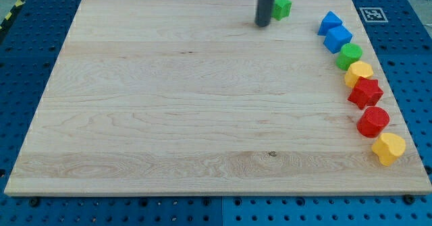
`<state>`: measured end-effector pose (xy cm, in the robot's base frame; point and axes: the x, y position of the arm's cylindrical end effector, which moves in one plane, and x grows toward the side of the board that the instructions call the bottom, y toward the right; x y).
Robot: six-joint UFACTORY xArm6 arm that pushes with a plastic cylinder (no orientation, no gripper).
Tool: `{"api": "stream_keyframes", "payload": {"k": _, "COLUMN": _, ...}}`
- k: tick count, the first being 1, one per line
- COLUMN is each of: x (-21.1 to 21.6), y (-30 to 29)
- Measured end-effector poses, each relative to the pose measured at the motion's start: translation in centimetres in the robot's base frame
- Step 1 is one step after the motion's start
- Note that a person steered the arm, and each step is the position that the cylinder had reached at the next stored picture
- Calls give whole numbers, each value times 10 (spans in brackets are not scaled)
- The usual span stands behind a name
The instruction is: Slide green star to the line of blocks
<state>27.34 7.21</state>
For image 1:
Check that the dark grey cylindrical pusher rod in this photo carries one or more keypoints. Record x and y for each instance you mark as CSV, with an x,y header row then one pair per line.
x,y
263,13

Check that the green star block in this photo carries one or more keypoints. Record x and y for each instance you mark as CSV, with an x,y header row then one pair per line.
x,y
281,9

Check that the red star block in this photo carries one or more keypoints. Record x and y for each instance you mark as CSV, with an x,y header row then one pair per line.
x,y
366,92

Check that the blue triangle block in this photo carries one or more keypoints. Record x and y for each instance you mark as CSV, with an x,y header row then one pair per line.
x,y
331,20

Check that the blue cube block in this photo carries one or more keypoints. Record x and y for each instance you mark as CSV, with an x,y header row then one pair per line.
x,y
336,38

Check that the green cylinder block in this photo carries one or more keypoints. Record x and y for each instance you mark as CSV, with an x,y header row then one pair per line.
x,y
349,53

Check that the white fiducial marker tag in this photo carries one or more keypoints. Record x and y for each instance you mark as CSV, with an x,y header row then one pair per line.
x,y
373,15

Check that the yellow hexagon block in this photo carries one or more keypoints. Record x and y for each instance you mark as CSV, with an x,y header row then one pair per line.
x,y
358,69

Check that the wooden board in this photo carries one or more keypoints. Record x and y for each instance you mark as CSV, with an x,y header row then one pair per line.
x,y
191,98

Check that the red cylinder block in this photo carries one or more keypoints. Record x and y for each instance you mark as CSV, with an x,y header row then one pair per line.
x,y
372,122

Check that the yellow heart block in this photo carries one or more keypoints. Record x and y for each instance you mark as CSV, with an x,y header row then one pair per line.
x,y
389,147

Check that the black yellow hazard tape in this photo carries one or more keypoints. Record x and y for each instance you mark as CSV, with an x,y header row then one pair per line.
x,y
12,15

